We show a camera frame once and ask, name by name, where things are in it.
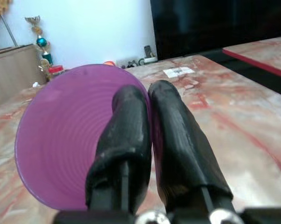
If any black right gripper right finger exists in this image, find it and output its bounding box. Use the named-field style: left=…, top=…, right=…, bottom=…
left=148, top=80, right=237, bottom=214

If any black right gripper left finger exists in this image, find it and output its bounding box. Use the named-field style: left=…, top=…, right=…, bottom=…
left=85, top=84, right=153, bottom=213

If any purple plastic cup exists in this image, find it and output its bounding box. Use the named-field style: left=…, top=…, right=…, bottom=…
left=14, top=63, right=165, bottom=210

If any white printed paper card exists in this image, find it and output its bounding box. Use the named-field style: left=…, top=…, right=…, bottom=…
left=163, top=66, right=194, bottom=78

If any red round tin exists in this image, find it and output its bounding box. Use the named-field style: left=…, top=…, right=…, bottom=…
left=48, top=65, right=64, bottom=77

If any red-edged marble table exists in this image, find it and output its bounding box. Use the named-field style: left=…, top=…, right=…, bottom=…
left=222, top=35, right=281, bottom=81

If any large black television screen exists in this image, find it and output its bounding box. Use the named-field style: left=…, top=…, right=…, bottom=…
left=150, top=0, right=281, bottom=61

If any gold and teal trophy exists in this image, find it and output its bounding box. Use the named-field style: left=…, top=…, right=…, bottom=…
left=24, top=15, right=54, bottom=81

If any beige cardboard box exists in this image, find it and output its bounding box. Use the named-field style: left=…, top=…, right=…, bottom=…
left=0, top=43, right=48, bottom=105

